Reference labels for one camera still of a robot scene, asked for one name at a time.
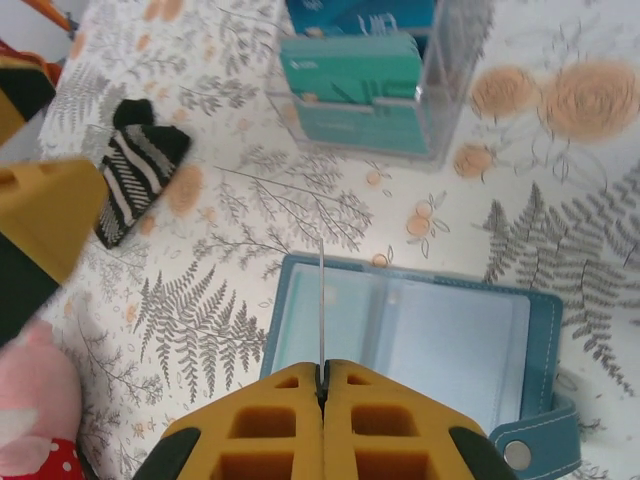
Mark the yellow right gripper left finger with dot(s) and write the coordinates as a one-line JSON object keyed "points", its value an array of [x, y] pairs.
{"points": [[260, 425]]}

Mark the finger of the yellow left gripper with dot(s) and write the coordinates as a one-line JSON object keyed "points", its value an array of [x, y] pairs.
{"points": [[45, 215], [25, 92]]}

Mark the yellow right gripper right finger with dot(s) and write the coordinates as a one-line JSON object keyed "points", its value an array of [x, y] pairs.
{"points": [[390, 425]]}

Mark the blue leather card holder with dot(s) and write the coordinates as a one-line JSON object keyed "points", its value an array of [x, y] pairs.
{"points": [[450, 350]]}

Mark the thin plastic credit card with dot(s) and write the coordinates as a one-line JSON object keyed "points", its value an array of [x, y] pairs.
{"points": [[321, 310]]}

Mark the teal credit card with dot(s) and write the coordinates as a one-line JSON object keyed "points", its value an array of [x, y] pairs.
{"points": [[350, 70]]}

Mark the clear acrylic card stand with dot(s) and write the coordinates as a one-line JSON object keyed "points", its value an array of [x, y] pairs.
{"points": [[450, 100]]}

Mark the blue credit card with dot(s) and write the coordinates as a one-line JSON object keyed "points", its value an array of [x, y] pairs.
{"points": [[350, 15]]}

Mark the black white striped sock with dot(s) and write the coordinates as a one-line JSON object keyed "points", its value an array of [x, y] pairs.
{"points": [[135, 175]]}

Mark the pink pig plush toy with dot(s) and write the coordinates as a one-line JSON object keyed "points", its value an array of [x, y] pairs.
{"points": [[30, 370]]}

